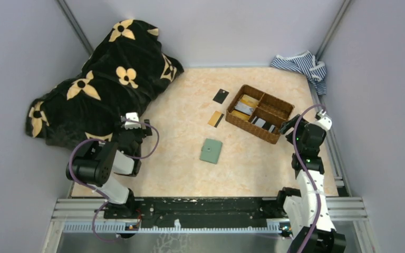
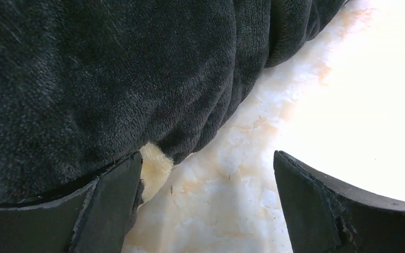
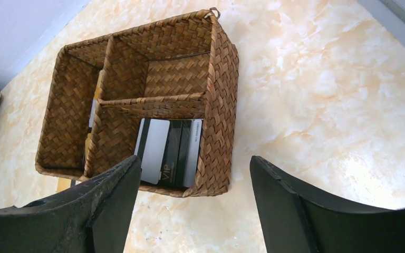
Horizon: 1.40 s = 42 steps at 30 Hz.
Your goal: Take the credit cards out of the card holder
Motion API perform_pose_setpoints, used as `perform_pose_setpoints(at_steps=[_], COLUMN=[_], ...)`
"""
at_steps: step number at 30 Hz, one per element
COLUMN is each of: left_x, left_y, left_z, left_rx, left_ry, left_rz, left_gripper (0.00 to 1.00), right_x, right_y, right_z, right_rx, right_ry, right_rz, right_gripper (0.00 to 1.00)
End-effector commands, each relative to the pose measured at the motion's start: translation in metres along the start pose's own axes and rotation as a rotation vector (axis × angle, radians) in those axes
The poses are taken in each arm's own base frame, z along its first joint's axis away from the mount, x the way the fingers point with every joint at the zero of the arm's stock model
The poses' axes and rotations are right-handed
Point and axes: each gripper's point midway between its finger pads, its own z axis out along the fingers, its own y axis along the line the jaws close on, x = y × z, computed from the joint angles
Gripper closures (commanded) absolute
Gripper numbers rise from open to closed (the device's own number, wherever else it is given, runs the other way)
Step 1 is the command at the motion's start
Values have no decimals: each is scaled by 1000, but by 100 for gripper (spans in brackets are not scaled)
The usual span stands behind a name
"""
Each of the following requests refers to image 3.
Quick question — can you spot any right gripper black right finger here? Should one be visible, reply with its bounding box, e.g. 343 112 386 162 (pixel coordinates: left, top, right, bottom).
249 156 405 252

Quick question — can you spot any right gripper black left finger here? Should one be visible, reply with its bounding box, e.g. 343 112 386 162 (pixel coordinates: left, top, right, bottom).
0 155 141 252

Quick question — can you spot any gold card on table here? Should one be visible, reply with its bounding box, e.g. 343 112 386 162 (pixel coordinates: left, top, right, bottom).
56 178 76 193

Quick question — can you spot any gold card in basket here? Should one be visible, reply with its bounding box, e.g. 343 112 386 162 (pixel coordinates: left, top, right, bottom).
83 70 103 162

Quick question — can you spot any white card with black stripe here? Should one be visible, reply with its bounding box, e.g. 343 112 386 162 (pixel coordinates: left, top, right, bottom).
134 118 170 184

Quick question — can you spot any woven wicker divided basket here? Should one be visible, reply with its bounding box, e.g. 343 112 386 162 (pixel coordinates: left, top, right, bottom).
35 8 239 198

